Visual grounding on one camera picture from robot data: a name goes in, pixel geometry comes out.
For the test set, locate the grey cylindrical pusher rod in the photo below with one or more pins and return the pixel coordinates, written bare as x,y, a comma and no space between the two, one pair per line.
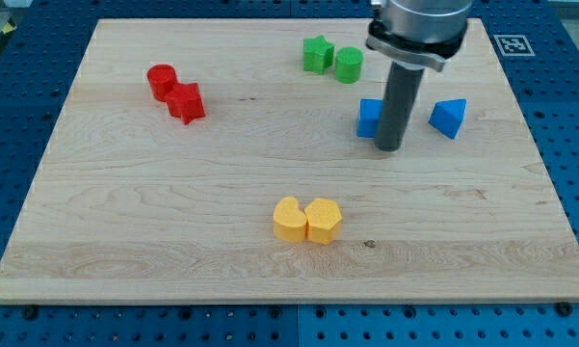
397,103

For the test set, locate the blue cube block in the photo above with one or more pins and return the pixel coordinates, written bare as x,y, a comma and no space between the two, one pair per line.
368,116

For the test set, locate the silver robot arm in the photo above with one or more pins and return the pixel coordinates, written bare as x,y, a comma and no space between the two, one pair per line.
414,35

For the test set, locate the green star block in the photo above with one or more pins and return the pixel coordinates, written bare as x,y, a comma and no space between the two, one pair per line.
317,54

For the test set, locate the red star block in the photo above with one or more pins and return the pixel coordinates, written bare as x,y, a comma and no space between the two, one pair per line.
184,101

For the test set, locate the blue triangular prism block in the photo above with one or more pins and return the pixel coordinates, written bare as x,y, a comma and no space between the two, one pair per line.
447,117

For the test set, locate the green cylinder block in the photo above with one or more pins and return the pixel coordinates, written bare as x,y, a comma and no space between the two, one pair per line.
348,64

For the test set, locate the white fiducial marker tag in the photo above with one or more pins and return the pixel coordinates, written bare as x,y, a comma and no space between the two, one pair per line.
514,46

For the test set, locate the yellow hexagon block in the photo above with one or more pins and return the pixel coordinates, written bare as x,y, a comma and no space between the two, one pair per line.
324,221

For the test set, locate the yellow heart block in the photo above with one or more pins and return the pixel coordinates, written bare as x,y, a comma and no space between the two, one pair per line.
290,222

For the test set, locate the wooden board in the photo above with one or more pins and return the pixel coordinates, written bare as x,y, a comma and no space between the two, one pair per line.
130,206

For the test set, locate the red cylinder block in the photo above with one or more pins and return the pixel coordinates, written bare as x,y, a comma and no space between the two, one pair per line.
161,79

